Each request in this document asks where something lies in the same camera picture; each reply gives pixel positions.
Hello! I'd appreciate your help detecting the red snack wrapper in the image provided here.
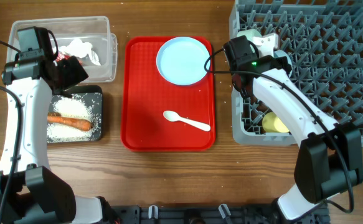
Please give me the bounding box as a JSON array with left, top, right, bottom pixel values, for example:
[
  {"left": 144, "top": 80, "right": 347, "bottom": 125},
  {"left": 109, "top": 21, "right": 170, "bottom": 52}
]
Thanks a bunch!
[{"left": 55, "top": 52, "right": 68, "bottom": 62}]

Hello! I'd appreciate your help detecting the yellow plastic cup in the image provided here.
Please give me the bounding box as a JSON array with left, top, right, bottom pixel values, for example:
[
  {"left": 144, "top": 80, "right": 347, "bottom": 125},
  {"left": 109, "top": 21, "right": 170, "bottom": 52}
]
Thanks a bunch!
[{"left": 262, "top": 112, "right": 290, "bottom": 133}]

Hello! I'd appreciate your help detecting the white tissue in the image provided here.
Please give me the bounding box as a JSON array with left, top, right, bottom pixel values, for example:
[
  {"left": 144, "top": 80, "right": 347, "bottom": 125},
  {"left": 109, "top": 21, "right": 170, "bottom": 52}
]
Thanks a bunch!
[{"left": 59, "top": 39, "right": 101, "bottom": 67}]

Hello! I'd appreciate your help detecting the clear plastic bin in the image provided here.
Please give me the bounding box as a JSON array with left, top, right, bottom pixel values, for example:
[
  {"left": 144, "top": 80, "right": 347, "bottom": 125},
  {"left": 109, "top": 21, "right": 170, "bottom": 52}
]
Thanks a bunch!
[{"left": 8, "top": 16, "right": 118, "bottom": 83}]

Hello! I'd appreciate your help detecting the light blue plate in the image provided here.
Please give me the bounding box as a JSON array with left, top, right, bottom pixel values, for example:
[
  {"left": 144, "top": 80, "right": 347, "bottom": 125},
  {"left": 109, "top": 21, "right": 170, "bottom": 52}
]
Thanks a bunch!
[{"left": 156, "top": 37, "right": 210, "bottom": 86}]

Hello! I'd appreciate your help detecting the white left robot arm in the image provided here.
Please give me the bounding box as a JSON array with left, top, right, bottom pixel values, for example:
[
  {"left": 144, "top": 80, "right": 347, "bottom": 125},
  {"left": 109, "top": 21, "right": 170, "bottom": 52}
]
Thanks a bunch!
[{"left": 0, "top": 56, "right": 121, "bottom": 223}]

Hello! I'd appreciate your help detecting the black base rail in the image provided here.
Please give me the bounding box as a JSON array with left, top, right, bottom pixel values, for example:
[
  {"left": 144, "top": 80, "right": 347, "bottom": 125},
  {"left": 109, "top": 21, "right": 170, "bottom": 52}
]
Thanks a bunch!
[{"left": 106, "top": 202, "right": 331, "bottom": 224}]

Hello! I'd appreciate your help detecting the white rice pile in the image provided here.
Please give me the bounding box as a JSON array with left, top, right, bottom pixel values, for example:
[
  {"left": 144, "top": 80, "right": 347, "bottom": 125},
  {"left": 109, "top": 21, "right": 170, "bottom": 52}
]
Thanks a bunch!
[{"left": 46, "top": 95, "right": 101, "bottom": 141}]

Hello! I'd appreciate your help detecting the mint green bowl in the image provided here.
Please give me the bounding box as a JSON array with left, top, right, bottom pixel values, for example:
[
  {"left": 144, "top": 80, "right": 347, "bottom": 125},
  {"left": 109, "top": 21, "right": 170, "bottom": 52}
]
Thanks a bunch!
[{"left": 237, "top": 29, "right": 262, "bottom": 41}]

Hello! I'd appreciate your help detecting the grey-blue dishwasher rack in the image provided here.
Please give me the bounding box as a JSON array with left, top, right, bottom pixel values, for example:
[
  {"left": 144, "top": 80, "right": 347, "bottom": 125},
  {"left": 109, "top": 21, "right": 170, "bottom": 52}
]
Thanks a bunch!
[{"left": 229, "top": 0, "right": 363, "bottom": 145}]

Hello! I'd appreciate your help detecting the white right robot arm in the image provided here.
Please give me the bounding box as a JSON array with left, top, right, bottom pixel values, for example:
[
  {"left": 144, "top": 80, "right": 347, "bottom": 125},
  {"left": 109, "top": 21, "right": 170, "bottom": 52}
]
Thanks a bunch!
[{"left": 228, "top": 54, "right": 363, "bottom": 223}]

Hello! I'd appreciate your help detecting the orange carrot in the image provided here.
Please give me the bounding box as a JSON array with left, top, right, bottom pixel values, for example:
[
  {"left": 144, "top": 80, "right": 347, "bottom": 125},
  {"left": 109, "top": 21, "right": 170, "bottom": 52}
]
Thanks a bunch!
[{"left": 47, "top": 115, "right": 93, "bottom": 131}]

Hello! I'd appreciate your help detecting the black waste tray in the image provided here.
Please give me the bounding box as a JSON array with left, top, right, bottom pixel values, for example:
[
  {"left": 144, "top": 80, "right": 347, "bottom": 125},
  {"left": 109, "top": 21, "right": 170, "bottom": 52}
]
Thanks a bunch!
[{"left": 45, "top": 85, "right": 104, "bottom": 144}]

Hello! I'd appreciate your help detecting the red plastic tray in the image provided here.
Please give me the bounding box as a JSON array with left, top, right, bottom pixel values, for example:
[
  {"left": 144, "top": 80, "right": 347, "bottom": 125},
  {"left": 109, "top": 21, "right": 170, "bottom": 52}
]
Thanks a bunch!
[{"left": 121, "top": 36, "right": 215, "bottom": 151}]

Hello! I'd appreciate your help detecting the white plastic spoon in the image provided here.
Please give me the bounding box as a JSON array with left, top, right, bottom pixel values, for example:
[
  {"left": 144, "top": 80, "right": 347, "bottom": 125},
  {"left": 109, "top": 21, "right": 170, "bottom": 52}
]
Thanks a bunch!
[{"left": 163, "top": 110, "right": 211, "bottom": 132}]

